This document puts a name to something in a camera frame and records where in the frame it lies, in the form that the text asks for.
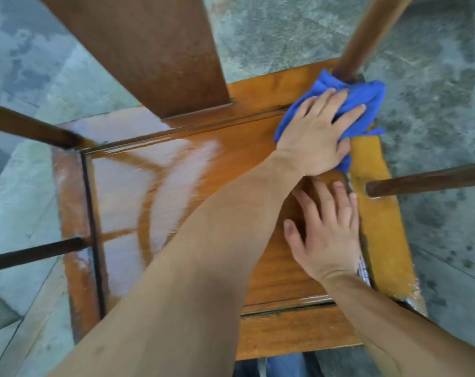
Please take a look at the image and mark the brown wooden chair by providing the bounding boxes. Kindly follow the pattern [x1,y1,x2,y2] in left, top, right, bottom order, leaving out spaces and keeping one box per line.
[0,0,475,362]

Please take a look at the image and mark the blue jeans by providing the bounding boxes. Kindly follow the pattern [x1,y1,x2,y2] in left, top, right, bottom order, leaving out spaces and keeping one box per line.
[233,350,325,377]

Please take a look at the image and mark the person's left hand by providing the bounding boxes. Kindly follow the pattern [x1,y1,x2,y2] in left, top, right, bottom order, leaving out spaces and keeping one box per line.
[274,88,367,178]

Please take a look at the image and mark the white checked cloth scrap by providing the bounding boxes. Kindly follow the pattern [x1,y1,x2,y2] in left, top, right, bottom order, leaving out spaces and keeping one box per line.
[357,251,372,288]

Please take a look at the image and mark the person's right forearm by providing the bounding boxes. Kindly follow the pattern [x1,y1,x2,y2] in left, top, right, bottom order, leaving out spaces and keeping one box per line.
[320,271,475,377]

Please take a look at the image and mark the person's left forearm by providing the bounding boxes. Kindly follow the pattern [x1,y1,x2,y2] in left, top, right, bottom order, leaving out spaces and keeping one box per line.
[45,150,303,377]

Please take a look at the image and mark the person's right hand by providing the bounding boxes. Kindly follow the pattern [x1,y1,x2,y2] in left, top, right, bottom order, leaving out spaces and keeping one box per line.
[283,178,360,285]

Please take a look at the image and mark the blue cleaning cloth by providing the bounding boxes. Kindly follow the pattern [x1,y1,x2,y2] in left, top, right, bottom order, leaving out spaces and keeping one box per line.
[274,69,387,174]

